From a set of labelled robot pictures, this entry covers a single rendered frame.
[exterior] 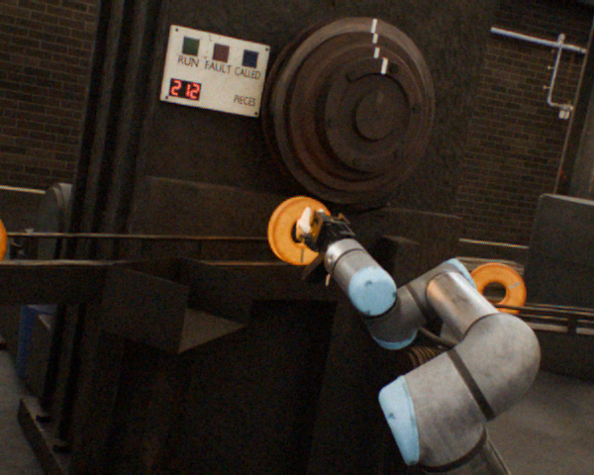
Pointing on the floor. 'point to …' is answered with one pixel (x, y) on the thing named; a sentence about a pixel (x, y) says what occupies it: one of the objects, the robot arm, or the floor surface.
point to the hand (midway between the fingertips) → (302, 223)
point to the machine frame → (253, 135)
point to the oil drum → (572, 281)
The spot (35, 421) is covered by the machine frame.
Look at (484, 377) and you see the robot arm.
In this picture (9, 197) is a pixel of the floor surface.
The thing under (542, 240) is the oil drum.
